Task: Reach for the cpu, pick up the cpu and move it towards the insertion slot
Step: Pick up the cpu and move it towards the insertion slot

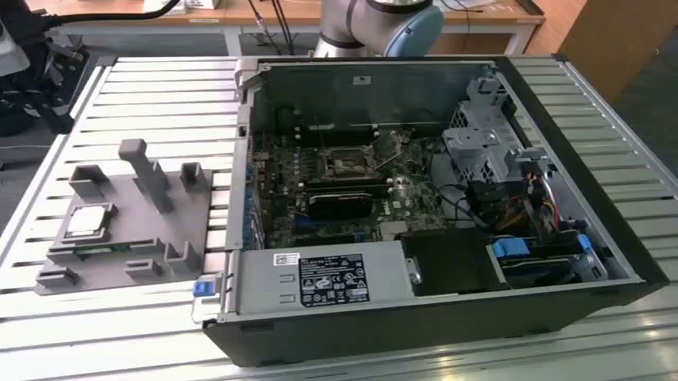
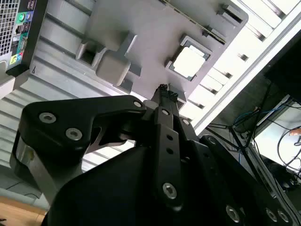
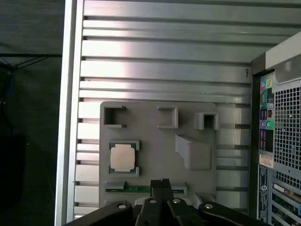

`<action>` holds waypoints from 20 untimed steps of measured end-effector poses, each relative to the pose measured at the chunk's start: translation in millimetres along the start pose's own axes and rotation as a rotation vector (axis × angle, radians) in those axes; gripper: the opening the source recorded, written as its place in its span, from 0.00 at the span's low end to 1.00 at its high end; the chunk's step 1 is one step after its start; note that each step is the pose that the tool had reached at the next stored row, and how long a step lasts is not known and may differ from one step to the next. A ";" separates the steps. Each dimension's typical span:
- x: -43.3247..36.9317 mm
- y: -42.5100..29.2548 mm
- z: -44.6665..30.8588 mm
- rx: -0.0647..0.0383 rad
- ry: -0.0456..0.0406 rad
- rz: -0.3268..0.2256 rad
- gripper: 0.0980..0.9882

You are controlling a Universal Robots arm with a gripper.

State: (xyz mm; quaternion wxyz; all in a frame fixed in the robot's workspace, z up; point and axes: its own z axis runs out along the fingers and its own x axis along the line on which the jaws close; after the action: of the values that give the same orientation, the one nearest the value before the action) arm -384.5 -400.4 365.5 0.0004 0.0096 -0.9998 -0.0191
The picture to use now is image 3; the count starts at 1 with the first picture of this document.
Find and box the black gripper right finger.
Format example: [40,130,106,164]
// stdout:
[162,178,272,226]

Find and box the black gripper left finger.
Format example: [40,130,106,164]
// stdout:
[63,179,166,226]

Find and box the grey plastic parts rack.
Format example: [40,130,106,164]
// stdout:
[99,101,218,210]

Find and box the CPU with silver top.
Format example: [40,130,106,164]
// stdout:
[110,141,140,176]

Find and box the green RAM stick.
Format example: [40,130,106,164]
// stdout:
[105,185,187,194]

